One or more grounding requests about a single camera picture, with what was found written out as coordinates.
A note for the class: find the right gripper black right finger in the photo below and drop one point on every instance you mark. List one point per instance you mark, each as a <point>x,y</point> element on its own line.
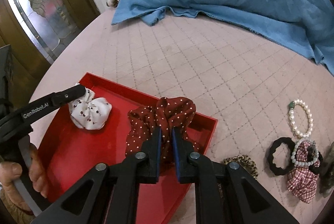
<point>224,193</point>

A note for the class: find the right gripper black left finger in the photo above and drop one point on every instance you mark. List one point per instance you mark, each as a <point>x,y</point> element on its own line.
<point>108,194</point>

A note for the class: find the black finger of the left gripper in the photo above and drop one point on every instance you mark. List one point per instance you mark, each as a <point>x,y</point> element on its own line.
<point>68,95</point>

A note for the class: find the white cherry print scrunchie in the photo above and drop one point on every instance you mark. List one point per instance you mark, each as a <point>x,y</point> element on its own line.
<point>88,112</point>

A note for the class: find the leopard print scrunchie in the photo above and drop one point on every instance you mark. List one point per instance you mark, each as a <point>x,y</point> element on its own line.
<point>245,161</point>

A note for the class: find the red plaid scrunchie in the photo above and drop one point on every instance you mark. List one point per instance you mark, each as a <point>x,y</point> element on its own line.
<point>302,179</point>

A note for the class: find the dark red polka-dot scrunchie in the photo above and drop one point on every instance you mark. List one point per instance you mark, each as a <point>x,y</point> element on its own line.
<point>165,115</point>

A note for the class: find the brown sleeve left forearm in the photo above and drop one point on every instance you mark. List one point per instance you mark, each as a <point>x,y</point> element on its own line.
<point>20,216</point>

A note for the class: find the person's left hand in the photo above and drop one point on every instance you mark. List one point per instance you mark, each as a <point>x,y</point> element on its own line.
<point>11,171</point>

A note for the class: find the red shallow tray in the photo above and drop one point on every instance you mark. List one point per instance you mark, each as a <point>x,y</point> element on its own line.
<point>68,152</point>

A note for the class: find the wooden glass panel door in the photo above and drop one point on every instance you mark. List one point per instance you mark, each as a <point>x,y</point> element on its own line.
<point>38,31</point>

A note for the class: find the pink quilted mattress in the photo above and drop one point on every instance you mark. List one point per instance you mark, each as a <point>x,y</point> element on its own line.
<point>241,79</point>

